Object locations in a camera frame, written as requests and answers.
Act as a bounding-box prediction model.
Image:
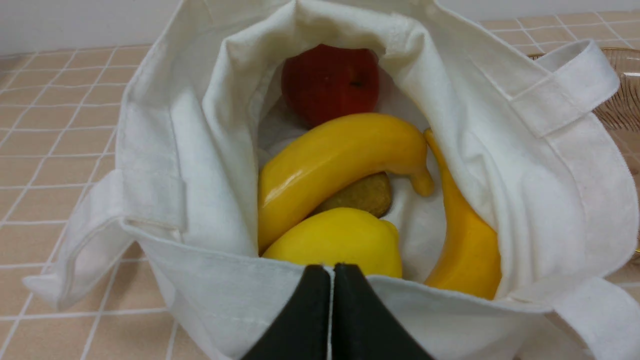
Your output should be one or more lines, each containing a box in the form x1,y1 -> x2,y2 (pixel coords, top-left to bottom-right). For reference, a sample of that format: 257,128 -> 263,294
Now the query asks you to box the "large yellow banana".
257,112 -> 435,254

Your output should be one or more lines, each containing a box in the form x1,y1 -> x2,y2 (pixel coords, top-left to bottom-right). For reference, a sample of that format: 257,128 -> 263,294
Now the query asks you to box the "brown rough round fruit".
309,172 -> 393,218

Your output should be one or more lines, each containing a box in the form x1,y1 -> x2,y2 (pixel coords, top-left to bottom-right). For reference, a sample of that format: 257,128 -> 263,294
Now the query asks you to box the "yellow banana at bag side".
424,129 -> 502,301

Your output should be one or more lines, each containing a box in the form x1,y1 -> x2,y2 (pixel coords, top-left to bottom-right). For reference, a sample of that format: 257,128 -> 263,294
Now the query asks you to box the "red apple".
280,44 -> 380,128

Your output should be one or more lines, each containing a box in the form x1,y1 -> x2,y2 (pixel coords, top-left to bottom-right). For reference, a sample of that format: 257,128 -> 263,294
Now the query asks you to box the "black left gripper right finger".
332,263 -> 433,360

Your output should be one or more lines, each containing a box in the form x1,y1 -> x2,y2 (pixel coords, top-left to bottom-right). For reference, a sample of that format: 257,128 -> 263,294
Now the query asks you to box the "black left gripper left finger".
243,264 -> 332,360

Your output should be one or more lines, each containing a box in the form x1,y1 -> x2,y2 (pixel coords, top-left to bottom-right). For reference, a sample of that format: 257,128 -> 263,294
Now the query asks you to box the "yellow lemon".
262,207 -> 403,279

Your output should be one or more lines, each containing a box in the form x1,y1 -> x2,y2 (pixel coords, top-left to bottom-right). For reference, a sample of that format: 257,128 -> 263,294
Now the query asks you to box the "white cloth tote bag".
23,0 -> 639,360

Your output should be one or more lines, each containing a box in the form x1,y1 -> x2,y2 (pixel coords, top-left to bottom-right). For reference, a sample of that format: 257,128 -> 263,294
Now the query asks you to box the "gold wire fruit basket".
528,47 -> 640,266

